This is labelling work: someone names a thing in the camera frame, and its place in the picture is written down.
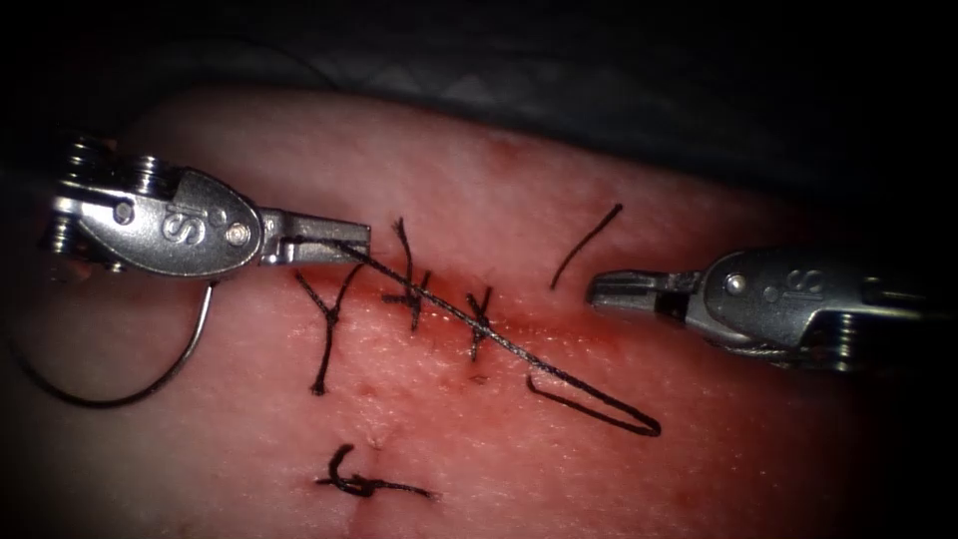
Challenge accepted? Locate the left arm needle driver jaw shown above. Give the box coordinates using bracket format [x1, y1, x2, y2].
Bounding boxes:
[259, 209, 372, 244]
[258, 239, 369, 269]

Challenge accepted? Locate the left arm needle driver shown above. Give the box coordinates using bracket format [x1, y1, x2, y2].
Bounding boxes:
[38, 134, 265, 282]

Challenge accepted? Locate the right arm needle driver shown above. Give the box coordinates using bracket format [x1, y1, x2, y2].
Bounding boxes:
[683, 248, 956, 373]

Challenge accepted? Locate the right arm needle driver jaw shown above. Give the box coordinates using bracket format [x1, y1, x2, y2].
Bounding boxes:
[586, 291, 721, 343]
[589, 269, 705, 296]

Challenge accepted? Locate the short cut-off black thread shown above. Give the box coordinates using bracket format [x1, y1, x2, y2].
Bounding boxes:
[549, 203, 625, 291]

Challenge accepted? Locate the black stitching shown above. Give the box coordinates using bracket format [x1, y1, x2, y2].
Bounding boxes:
[292, 217, 497, 398]
[313, 442, 437, 501]

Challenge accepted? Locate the curved steel needle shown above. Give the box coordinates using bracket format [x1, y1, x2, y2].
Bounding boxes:
[8, 280, 217, 410]

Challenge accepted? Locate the grey cloth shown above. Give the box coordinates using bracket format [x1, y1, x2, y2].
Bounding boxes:
[142, 33, 958, 215]

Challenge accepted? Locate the tissue pad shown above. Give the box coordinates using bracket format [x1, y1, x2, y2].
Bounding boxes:
[0, 86, 911, 539]

